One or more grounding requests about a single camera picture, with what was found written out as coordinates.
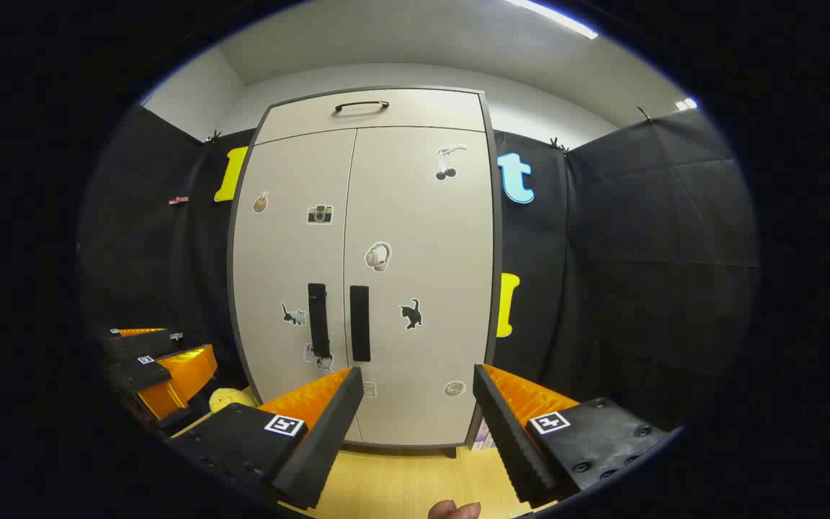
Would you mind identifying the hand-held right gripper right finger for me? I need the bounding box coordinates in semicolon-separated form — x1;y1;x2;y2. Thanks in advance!
473;364;675;509

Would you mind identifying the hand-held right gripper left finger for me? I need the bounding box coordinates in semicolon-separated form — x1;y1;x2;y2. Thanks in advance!
166;366;365;511

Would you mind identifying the black vertical door handle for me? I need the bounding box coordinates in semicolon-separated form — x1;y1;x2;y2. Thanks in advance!
307;283;334;359
349;285;372;363

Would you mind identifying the grey cabinet door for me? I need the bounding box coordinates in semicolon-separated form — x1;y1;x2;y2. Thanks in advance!
231;128;358;444
343;126;496;448

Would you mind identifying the grey double-door shoe cabinet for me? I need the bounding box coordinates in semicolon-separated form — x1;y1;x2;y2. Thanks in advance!
228;86;504;458

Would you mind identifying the grey cabinet top drawer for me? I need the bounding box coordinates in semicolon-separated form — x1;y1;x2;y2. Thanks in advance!
253;89;489;145

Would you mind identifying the yellow plush toy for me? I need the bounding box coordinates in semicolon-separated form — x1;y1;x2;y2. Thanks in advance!
208;387;261;415

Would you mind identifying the black backdrop cloth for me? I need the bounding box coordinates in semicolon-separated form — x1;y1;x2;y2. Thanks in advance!
76;101;760;433

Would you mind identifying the long ceiling strip light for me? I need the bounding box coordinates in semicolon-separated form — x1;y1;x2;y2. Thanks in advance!
505;0;599;40

